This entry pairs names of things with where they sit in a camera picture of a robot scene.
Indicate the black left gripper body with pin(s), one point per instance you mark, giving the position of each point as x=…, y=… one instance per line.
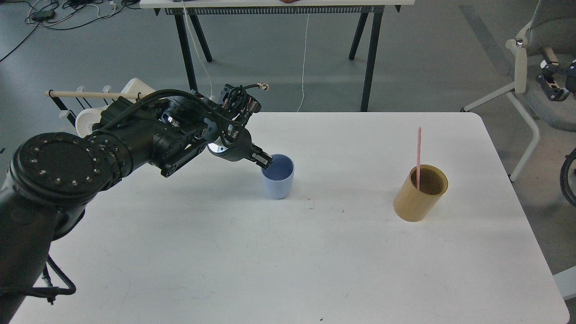
x=242, y=148

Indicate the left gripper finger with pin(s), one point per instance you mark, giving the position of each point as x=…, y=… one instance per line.
x=259, y=157

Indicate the blue plastic cup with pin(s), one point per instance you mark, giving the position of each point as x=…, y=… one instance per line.
x=278, y=176

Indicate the pink chopstick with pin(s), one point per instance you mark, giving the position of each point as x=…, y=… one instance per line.
x=418, y=157

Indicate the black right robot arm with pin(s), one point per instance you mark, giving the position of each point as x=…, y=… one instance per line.
x=556, y=95

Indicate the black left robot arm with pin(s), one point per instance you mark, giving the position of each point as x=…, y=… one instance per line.
x=53, y=176

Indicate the bamboo wooden cup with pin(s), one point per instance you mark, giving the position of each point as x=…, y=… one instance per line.
x=420, y=193

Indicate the grey office chair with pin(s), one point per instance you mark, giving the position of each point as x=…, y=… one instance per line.
x=550, y=35

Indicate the black wire cup rack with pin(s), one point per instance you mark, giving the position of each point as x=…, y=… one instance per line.
x=70, y=103

